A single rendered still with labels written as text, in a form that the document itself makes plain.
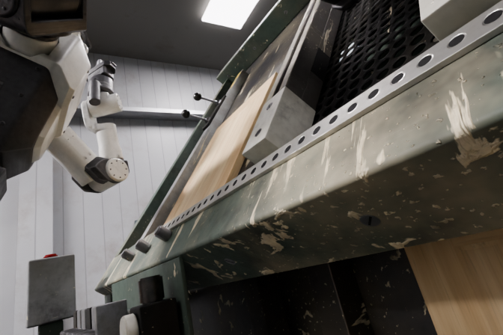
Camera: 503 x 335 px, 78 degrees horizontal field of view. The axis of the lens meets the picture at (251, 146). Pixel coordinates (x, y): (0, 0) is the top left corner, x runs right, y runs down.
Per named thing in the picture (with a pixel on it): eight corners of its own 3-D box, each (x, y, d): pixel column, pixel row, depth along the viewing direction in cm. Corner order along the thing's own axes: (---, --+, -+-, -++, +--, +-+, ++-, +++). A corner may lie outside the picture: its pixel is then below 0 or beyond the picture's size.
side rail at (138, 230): (140, 271, 117) (114, 257, 114) (236, 95, 187) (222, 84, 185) (144, 269, 113) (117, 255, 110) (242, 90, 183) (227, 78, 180)
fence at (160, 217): (147, 253, 98) (135, 246, 97) (243, 79, 158) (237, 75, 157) (151, 250, 94) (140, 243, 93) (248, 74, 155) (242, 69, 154)
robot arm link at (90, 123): (112, 99, 113) (119, 133, 110) (87, 105, 112) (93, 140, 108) (105, 92, 107) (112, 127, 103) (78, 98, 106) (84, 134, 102)
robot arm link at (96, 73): (99, 87, 125) (99, 108, 118) (78, 72, 118) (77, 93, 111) (123, 70, 123) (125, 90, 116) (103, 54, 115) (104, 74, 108)
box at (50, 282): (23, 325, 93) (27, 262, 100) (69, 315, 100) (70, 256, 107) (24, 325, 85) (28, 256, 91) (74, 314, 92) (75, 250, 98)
